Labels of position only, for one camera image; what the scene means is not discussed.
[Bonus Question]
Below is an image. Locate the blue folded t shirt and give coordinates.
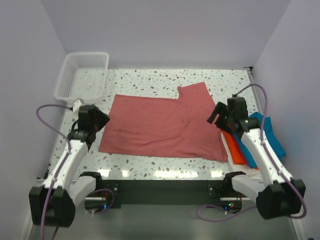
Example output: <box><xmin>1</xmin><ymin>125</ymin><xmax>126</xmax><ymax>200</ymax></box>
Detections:
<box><xmin>236</xmin><ymin>111</ymin><xmax>287</xmax><ymax>169</ymax></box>

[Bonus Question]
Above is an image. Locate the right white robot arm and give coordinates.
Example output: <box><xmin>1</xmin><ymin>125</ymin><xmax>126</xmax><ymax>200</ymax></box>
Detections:
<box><xmin>207</xmin><ymin>95</ymin><xmax>306</xmax><ymax>220</ymax></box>

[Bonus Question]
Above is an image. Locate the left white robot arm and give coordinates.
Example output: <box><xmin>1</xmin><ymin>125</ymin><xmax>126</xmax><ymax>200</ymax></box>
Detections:
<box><xmin>28</xmin><ymin>104</ymin><xmax>110</xmax><ymax>228</ymax></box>

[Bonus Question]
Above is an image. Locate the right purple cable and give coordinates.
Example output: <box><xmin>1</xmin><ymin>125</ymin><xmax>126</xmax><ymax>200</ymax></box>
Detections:
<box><xmin>196</xmin><ymin>84</ymin><xmax>308</xmax><ymax>222</ymax></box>

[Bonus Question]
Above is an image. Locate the salmon pink t shirt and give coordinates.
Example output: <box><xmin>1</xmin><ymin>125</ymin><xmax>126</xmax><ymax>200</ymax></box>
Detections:
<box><xmin>98</xmin><ymin>82</ymin><xmax>228</xmax><ymax>163</ymax></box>

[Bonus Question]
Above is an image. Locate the purple cable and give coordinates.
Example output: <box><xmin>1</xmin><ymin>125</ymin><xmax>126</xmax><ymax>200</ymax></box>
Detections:
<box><xmin>36</xmin><ymin>104</ymin><xmax>116</xmax><ymax>240</ymax></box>
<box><xmin>196</xmin><ymin>84</ymin><xmax>308</xmax><ymax>222</ymax></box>

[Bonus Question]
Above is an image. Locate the orange folded t shirt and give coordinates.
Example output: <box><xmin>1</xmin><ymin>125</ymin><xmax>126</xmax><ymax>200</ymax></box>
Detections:
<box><xmin>222</xmin><ymin>131</ymin><xmax>259</xmax><ymax>170</ymax></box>

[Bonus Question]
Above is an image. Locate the white plastic laundry basket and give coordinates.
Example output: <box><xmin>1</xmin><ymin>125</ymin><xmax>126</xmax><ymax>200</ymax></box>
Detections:
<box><xmin>54</xmin><ymin>52</ymin><xmax>110</xmax><ymax>104</ymax></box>

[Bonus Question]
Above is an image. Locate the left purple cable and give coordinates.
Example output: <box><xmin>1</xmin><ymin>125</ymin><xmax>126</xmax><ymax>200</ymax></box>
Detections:
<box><xmin>36</xmin><ymin>104</ymin><xmax>116</xmax><ymax>240</ymax></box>

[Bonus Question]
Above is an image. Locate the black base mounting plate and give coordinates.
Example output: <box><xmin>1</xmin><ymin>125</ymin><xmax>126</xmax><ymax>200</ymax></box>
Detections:
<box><xmin>84</xmin><ymin>179</ymin><xmax>245</xmax><ymax>213</ymax></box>

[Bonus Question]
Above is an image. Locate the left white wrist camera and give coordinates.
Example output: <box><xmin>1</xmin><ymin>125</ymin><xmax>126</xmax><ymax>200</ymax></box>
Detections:
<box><xmin>71</xmin><ymin>98</ymin><xmax>84</xmax><ymax>115</ymax></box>

